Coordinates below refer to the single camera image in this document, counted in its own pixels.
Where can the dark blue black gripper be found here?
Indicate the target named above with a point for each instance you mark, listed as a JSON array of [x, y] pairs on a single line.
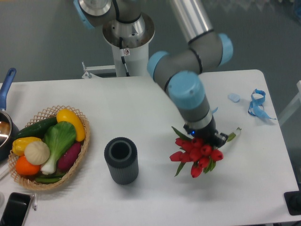
[[208, 133]]

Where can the red tulip bouquet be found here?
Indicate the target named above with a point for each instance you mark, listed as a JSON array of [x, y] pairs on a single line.
[[202, 155]]

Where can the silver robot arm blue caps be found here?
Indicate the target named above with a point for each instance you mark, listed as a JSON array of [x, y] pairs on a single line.
[[177, 75]]

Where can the small blue white cap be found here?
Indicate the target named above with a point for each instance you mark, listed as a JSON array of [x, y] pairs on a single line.
[[235, 98]]

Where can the blue ribbon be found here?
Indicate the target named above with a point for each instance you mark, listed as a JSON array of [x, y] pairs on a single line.
[[256, 108]]

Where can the dark grey ribbed vase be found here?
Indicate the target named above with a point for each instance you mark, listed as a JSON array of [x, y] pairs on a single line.
[[122, 159]]

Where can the black device at edge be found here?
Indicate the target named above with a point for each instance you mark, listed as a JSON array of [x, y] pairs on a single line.
[[293, 202]]

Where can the purple sweet potato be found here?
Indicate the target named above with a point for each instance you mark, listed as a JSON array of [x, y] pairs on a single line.
[[69, 158]]

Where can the green bok choy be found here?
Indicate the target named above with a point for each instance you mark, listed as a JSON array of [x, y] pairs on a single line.
[[59, 138]]

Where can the green pea pods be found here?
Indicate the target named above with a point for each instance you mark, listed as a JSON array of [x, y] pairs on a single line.
[[48, 179]]

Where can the green cucumber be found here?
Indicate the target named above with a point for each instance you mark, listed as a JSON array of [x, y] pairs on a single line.
[[37, 129]]

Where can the cream steamed bun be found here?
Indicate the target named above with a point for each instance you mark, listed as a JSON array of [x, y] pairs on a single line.
[[37, 153]]

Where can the silver metal clip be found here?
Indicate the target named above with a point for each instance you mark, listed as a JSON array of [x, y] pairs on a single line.
[[34, 201]]

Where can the orange fruit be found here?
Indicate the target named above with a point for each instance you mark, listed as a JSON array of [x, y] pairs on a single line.
[[25, 168]]

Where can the yellow bell pepper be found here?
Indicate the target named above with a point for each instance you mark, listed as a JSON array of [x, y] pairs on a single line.
[[19, 145]]

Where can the black smartphone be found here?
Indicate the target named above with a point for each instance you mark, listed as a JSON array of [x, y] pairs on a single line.
[[16, 209]]

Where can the white frame at right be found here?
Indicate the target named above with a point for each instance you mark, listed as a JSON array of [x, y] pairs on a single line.
[[292, 107]]

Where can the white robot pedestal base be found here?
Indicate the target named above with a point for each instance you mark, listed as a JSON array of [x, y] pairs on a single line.
[[130, 48]]

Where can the blue handled saucepan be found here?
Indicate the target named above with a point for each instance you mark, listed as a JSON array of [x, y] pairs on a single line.
[[8, 130]]

